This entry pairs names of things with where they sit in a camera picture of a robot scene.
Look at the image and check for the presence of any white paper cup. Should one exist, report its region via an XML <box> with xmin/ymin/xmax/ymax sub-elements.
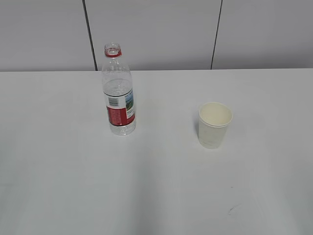
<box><xmin>198</xmin><ymin>102</ymin><xmax>233</xmax><ymax>149</ymax></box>

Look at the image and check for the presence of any clear water bottle red label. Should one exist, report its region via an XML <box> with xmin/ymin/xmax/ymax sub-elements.
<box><xmin>102</xmin><ymin>43</ymin><xmax>136</xmax><ymax>136</ymax></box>

